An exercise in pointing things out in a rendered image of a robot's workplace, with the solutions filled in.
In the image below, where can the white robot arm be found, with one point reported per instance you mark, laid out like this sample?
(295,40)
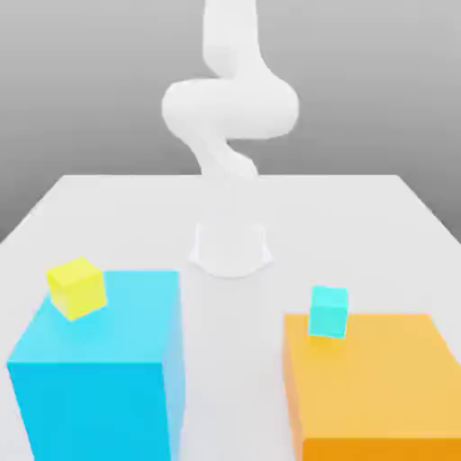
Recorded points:
(230,104)

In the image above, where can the small cyan cube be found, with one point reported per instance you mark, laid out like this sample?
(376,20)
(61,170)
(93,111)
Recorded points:
(328,312)

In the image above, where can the small yellow cube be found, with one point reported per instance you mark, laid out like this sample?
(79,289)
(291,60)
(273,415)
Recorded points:
(76,288)

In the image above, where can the large blue box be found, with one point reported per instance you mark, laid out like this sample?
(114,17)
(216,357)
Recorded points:
(101,360)

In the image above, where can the large orange box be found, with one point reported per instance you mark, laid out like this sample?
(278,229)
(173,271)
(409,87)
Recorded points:
(378,378)

